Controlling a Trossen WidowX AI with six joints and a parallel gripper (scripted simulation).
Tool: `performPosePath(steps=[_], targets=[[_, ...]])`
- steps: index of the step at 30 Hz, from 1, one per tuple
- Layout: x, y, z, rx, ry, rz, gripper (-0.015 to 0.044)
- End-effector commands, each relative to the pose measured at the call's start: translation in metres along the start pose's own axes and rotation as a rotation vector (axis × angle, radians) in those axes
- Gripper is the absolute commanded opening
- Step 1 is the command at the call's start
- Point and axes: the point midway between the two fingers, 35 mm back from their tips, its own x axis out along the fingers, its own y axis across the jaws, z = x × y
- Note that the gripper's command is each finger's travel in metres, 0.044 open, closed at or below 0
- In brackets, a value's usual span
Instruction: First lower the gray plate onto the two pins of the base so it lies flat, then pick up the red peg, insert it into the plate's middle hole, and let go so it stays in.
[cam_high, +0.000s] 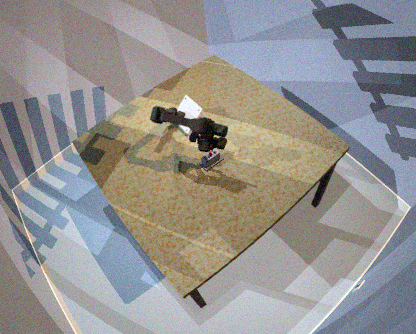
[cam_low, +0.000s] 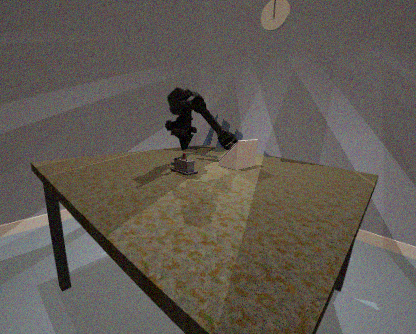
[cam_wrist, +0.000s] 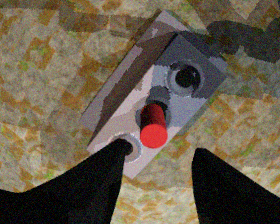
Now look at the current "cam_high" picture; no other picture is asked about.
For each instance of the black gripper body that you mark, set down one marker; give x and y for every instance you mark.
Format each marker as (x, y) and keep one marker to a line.
(220, 142)

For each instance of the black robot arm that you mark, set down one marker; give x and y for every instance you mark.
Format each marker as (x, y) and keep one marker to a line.
(203, 126)

